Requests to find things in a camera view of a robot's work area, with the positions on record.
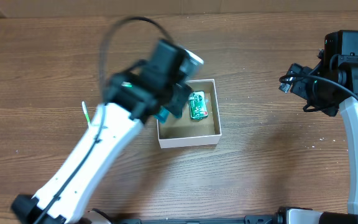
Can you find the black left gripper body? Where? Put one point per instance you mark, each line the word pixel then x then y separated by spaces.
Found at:
pixel 178 93

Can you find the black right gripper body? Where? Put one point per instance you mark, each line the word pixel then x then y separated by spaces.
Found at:
pixel 318 94

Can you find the blue mouthwash bottle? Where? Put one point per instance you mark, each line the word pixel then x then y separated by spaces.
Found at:
pixel 166 111

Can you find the green soap packet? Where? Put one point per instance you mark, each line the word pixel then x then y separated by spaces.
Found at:
pixel 197 105

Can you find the white green toothbrush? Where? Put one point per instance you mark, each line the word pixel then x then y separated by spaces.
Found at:
pixel 85 112

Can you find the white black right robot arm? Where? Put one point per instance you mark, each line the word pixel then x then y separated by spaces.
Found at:
pixel 331 88

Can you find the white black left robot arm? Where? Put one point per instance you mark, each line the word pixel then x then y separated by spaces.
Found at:
pixel 130 98

